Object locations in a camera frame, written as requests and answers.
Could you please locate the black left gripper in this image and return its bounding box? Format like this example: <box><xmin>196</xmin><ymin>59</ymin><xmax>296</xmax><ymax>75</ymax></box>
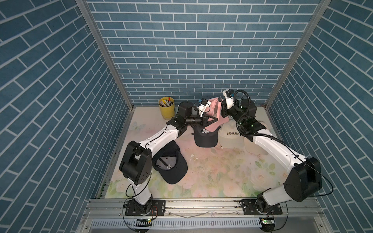
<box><xmin>184</xmin><ymin>113</ymin><xmax>217</xmax><ymax>130</ymax></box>

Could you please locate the pink baseball cap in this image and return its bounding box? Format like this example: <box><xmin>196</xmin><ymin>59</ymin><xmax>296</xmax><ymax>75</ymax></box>
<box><xmin>205</xmin><ymin>97</ymin><xmax>229</xmax><ymax>132</ymax></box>

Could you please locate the grey baseball cap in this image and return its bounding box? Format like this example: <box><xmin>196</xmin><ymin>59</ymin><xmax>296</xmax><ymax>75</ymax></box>
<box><xmin>191</xmin><ymin>125</ymin><xmax>220</xmax><ymax>148</ymax></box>

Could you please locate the cream white baseball cap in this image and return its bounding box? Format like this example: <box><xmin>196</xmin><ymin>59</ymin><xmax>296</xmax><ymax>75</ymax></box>
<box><xmin>218</xmin><ymin>119</ymin><xmax>244</xmax><ymax>149</ymax></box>

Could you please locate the black baseball cap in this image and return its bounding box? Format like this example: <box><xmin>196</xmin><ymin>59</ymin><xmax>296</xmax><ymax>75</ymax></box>
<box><xmin>152</xmin><ymin>140</ymin><xmax>188</xmax><ymax>184</ymax></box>

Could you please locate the beige Colorado baseball cap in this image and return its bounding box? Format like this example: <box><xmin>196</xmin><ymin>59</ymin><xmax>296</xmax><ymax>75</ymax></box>
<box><xmin>244</xmin><ymin>137</ymin><xmax>268</xmax><ymax>155</ymax></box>

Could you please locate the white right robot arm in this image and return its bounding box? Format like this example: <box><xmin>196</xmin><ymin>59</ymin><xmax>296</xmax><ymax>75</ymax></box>
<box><xmin>221</xmin><ymin>89</ymin><xmax>322</xmax><ymax>213</ymax></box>

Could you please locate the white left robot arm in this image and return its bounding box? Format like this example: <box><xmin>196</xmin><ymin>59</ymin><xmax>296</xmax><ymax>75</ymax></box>
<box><xmin>119</xmin><ymin>99</ymin><xmax>220</xmax><ymax>213</ymax></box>

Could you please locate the yellow pen holder cup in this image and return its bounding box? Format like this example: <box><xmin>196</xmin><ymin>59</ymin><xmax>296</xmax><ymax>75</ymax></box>
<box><xmin>158</xmin><ymin>97</ymin><xmax>175</xmax><ymax>120</ymax></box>

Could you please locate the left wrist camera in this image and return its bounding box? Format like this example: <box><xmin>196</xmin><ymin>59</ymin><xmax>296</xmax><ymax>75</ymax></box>
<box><xmin>198</xmin><ymin>99</ymin><xmax>211</xmax><ymax>116</ymax></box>

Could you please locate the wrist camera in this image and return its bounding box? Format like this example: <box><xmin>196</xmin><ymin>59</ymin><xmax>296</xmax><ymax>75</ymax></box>
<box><xmin>198</xmin><ymin>99</ymin><xmax>211</xmax><ymax>116</ymax></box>
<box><xmin>223</xmin><ymin>89</ymin><xmax>235</xmax><ymax>109</ymax></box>

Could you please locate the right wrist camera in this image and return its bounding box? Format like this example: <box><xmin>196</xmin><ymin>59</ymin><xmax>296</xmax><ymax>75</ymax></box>
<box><xmin>223</xmin><ymin>89</ymin><xmax>235</xmax><ymax>109</ymax></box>

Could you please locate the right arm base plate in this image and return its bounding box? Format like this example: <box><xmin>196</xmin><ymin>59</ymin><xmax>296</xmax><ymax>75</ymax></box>
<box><xmin>239</xmin><ymin>199</ymin><xmax>283</xmax><ymax>216</ymax></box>

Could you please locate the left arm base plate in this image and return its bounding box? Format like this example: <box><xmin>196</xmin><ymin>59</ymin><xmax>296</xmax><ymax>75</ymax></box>
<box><xmin>124</xmin><ymin>199</ymin><xmax>166</xmax><ymax>216</ymax></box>

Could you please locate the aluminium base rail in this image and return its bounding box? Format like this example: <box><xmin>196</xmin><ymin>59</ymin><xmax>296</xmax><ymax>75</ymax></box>
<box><xmin>77</xmin><ymin>198</ymin><xmax>332</xmax><ymax>233</ymax></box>

